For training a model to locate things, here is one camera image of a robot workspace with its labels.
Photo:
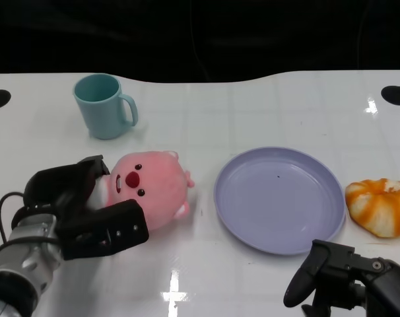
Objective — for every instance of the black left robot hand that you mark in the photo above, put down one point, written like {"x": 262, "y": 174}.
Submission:
{"x": 87, "y": 228}

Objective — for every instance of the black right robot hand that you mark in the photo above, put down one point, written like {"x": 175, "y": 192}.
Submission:
{"x": 338, "y": 264}

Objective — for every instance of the pink plush beaver doll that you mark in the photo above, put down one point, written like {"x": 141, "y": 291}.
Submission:
{"x": 153, "y": 188}

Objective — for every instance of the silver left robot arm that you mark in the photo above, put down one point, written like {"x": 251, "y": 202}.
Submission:
{"x": 25, "y": 257}

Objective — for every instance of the purple plastic plate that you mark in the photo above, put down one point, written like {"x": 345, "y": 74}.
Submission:
{"x": 279, "y": 204}

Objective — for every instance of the orange white pumpkin plush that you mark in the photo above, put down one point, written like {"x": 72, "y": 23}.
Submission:
{"x": 375, "y": 208}

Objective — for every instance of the teal plastic mug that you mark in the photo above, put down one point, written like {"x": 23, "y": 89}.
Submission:
{"x": 104, "y": 115}

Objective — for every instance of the black backdrop curtain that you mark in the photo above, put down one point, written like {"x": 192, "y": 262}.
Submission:
{"x": 87, "y": 33}

